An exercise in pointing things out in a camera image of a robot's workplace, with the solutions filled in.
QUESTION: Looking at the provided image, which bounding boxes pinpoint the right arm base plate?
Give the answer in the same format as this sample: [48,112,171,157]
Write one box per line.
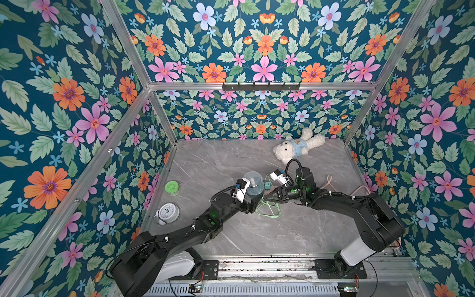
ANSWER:
[313,259,367,280]

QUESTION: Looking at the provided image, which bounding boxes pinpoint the green tape roll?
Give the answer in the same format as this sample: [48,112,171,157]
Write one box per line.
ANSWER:
[165,181,179,196]

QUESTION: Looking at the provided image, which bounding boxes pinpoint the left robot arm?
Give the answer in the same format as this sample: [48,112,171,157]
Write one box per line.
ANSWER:
[108,186,263,297]

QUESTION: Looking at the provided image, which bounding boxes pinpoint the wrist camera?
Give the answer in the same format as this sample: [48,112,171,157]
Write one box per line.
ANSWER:
[232,178,251,203]
[270,170,289,186]

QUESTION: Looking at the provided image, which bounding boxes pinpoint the white alarm clock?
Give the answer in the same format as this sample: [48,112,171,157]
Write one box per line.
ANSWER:
[154,203,180,226]

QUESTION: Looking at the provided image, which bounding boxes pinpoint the green charging cable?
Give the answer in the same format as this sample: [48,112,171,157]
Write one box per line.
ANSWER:
[255,187,282,219]

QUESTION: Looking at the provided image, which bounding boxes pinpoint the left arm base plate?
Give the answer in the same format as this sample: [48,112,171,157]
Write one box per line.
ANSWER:
[192,260,220,281]

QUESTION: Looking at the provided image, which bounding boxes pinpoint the black hook rail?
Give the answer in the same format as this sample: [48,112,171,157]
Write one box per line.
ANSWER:
[221,82,301,92]

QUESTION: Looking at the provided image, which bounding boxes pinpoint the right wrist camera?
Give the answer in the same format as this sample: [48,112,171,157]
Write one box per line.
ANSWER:
[270,170,289,186]

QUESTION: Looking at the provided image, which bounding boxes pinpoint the pink power strip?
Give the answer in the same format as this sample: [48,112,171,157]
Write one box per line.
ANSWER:
[264,181,273,191]

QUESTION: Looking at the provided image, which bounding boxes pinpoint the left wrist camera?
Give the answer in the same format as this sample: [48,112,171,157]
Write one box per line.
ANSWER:
[232,178,251,203]

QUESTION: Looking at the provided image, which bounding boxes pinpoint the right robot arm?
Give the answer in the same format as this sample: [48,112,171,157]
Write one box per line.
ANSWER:
[270,158,405,277]

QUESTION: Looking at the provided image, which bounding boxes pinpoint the pink power cord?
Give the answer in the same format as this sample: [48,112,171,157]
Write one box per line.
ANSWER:
[320,175,372,198]

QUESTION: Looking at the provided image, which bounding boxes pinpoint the white teddy bear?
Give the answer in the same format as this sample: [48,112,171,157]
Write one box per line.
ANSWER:
[273,127,325,164]

